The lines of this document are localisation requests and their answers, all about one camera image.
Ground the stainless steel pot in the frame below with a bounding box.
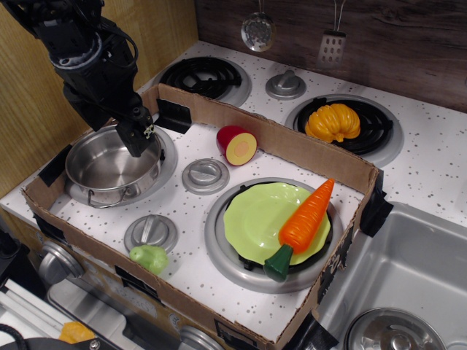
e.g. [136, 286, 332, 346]
[65, 126, 163, 209]

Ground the silver stove knob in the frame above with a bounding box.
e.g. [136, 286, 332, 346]
[182, 158, 230, 195]
[265, 69, 306, 100]
[123, 214, 178, 253]

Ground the silver pot lid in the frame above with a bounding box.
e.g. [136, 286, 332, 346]
[344, 308, 446, 350]

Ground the middle silver stove knob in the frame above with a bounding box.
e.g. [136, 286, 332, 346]
[182, 158, 230, 195]

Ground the front right black burner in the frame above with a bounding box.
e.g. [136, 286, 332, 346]
[204, 177, 344, 294]

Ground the yellow toy pumpkin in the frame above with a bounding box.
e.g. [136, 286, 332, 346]
[304, 104, 361, 143]

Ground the silver oven knob right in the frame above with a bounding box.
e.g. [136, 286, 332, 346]
[177, 325, 224, 350]

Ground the light green toy vegetable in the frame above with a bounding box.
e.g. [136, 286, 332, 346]
[129, 245, 169, 275]

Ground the silver oven knob left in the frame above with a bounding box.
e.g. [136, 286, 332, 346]
[39, 241, 85, 285]

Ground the red halved toy fruit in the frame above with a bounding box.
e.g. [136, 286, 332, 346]
[216, 125, 258, 166]

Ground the hanging silver slotted spatula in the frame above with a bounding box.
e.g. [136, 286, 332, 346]
[316, 1, 347, 70]

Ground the hanging silver slotted ladle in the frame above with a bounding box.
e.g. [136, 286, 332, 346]
[241, 1, 277, 53]

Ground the orange toy piece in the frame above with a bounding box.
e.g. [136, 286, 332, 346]
[58, 321, 96, 344]

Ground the silver oven knob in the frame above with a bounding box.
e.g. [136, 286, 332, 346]
[177, 325, 224, 350]
[39, 241, 85, 285]

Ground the grey toy sink basin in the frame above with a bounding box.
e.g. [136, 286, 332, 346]
[318, 203, 466, 349]

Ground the orange toy carrot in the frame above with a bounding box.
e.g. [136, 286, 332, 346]
[263, 179, 335, 282]

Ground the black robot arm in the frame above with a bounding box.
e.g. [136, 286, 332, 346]
[2, 1, 155, 158]

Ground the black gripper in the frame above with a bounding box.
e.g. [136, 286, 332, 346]
[54, 34, 155, 158]

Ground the back right black burner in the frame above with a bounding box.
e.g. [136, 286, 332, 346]
[285, 94, 404, 168]

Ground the front silver stove knob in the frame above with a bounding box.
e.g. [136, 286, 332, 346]
[123, 214, 178, 253]

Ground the light green plastic plate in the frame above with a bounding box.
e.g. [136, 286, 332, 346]
[223, 182, 331, 265]

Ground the back silver stove knob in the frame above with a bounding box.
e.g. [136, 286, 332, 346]
[265, 69, 306, 100]

